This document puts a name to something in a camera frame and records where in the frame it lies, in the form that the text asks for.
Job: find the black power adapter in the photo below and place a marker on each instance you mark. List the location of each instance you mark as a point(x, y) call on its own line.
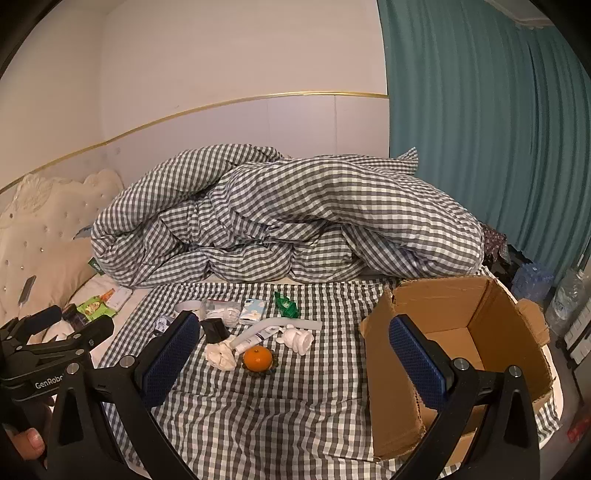
point(214, 331)

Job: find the cream tufted headboard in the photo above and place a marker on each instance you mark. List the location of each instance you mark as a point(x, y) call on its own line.
point(46, 217)

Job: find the green snack packet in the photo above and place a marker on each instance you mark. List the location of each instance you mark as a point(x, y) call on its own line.
point(92, 307)

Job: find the green wrapper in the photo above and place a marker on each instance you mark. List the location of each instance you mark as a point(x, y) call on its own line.
point(285, 305)

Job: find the grey checked bed sheet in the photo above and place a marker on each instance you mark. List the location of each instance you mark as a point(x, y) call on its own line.
point(277, 415)

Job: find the white tube purple label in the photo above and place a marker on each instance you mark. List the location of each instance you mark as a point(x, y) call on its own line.
point(247, 341)

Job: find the beige pillow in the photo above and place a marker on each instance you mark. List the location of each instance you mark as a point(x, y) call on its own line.
point(69, 270)

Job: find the dark snack packet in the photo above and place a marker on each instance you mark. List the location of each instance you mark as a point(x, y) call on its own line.
point(71, 316)

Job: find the dark floral cloth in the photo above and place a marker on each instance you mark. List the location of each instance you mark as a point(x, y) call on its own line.
point(491, 240)

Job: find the white paper strip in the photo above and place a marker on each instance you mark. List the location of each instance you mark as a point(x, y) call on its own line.
point(295, 324)

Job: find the grey checked duvet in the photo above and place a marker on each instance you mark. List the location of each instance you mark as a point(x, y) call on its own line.
point(277, 207)

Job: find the teal curtain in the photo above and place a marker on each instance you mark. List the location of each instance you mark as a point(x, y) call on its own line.
point(485, 115)

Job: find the white tissue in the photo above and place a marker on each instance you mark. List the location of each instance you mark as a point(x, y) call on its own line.
point(299, 341)
point(220, 355)

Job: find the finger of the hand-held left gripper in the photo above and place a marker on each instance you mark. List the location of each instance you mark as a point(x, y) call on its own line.
point(90, 331)
point(41, 319)

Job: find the shrink-wrapped water bottle pack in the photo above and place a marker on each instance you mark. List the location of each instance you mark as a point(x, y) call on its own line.
point(531, 279)

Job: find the clear plastic bag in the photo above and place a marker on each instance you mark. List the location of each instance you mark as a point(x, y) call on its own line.
point(221, 310)

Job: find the red packet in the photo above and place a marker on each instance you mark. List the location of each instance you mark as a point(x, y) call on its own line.
point(576, 424)

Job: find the grey smartphone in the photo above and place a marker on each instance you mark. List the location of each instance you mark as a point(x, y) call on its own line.
point(27, 290)

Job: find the person's left hand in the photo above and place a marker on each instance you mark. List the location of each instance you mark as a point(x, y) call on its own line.
point(23, 443)

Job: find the small clear packet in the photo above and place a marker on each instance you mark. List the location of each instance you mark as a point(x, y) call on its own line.
point(162, 324)

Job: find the large clear water bottle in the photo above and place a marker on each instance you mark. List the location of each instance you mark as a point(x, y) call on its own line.
point(565, 300)

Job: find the dark glass dish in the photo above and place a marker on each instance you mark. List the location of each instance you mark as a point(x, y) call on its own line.
point(259, 374)

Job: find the blue white tissue pack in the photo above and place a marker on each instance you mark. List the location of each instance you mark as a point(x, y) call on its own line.
point(251, 311)

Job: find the brown cardboard box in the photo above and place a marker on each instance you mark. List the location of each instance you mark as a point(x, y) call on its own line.
point(461, 300)

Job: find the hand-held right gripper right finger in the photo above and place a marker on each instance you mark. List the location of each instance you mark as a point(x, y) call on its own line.
point(415, 364)

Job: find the orange tangerine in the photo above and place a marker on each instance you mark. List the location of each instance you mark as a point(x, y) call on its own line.
point(257, 359)

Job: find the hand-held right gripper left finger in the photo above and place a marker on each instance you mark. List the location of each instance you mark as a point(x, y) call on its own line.
point(171, 360)

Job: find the black clothes pile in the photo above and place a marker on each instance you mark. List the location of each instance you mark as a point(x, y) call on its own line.
point(508, 267)

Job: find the orange snack packet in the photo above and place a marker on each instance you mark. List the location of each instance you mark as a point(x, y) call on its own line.
point(108, 295)

